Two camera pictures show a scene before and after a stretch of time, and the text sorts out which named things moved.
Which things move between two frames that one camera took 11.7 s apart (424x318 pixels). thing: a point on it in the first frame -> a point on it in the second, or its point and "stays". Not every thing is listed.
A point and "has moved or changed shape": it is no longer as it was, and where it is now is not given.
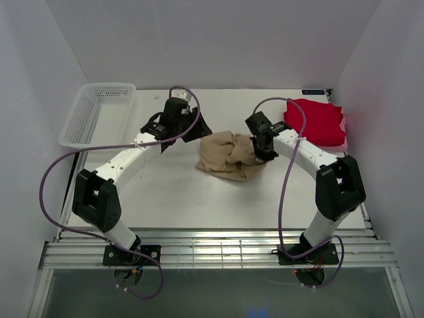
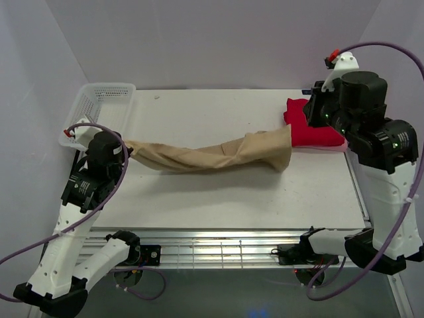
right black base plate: (326, 254) stays
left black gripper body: (182, 127) -> (118, 171)
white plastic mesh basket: (102, 114) stays
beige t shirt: (229, 156) has moved or changed shape
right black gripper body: (264, 154) -> (323, 110)
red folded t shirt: (323, 122) stays
